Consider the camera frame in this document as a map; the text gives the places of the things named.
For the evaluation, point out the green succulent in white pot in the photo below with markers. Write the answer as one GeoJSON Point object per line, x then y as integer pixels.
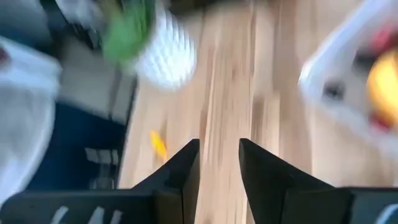
{"type": "Point", "coordinates": [164, 56]}

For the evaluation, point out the red toy cherry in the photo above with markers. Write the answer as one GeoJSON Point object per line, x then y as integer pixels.
{"type": "Point", "coordinates": [381, 122]}

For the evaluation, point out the black metal table frame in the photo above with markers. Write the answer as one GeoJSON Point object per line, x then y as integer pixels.
{"type": "Point", "coordinates": [122, 130]}

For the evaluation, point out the clear plastic tupperware container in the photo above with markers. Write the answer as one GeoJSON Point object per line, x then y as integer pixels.
{"type": "Point", "coordinates": [317, 71]}

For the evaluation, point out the small yellow toy vegetable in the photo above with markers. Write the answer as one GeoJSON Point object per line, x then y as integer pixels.
{"type": "Point", "coordinates": [158, 144]}

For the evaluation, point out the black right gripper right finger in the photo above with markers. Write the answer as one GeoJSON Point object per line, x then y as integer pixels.
{"type": "Point", "coordinates": [280, 202]}

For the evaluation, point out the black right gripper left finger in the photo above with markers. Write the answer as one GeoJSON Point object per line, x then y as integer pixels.
{"type": "Point", "coordinates": [168, 202]}

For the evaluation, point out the yellow toy banana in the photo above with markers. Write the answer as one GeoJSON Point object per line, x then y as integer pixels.
{"type": "Point", "coordinates": [385, 90]}

